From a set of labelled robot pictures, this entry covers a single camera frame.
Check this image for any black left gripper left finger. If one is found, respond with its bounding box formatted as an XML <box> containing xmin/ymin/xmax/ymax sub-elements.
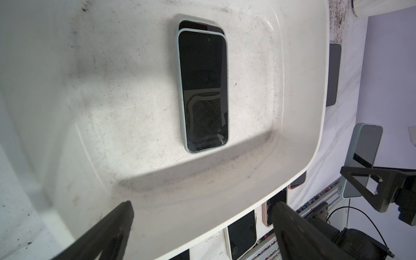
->
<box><xmin>54</xmin><ymin>201</ymin><xmax>134</xmax><ymax>260</ymax></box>

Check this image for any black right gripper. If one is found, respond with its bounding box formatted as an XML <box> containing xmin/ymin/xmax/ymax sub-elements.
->
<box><xmin>340</xmin><ymin>166</ymin><xmax>416</xmax><ymax>226</ymax></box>

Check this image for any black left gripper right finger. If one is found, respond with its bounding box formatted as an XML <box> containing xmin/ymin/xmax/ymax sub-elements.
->
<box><xmin>272</xmin><ymin>202</ymin><xmax>351</xmax><ymax>260</ymax></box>

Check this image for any black phone tan case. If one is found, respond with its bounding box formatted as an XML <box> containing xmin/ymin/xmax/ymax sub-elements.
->
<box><xmin>262</xmin><ymin>188</ymin><xmax>287</xmax><ymax>227</ymax></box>

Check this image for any mint case phone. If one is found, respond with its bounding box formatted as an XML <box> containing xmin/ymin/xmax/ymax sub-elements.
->
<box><xmin>178</xmin><ymin>19</ymin><xmax>225</xmax><ymax>35</ymax></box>
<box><xmin>338</xmin><ymin>123</ymin><xmax>383</xmax><ymax>199</ymax></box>

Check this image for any black phone cream case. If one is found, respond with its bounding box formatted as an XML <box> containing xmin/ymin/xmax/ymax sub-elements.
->
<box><xmin>225</xmin><ymin>210</ymin><xmax>257</xmax><ymax>260</ymax></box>

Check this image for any black phone pink case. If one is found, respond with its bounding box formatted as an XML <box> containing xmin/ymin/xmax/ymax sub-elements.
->
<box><xmin>288</xmin><ymin>171</ymin><xmax>307</xmax><ymax>190</ymax></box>

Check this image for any white plastic storage box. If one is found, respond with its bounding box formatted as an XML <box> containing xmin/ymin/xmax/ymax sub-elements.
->
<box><xmin>1</xmin><ymin>1</ymin><xmax>329</xmax><ymax>260</ymax></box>

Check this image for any black phone grey case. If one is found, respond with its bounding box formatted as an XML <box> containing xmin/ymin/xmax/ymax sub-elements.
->
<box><xmin>326</xmin><ymin>43</ymin><xmax>342</xmax><ymax>107</ymax></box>

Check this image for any black phone mint case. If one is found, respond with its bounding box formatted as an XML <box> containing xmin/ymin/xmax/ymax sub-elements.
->
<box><xmin>176</xmin><ymin>28</ymin><xmax>229</xmax><ymax>154</ymax></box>

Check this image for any black phone beige case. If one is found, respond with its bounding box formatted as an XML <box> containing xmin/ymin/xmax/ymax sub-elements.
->
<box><xmin>170</xmin><ymin>250</ymin><xmax>190</xmax><ymax>260</ymax></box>

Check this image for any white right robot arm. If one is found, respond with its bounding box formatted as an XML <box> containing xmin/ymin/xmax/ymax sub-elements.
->
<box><xmin>305</xmin><ymin>166</ymin><xmax>416</xmax><ymax>260</ymax></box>

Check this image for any green plant white pot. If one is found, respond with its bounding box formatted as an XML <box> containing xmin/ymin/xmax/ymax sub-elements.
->
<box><xmin>352</xmin><ymin>0</ymin><xmax>416</xmax><ymax>17</ymax></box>

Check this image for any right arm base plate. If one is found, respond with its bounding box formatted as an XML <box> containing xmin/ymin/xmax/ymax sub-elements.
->
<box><xmin>299</xmin><ymin>202</ymin><xmax>329</xmax><ymax>225</ymax></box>

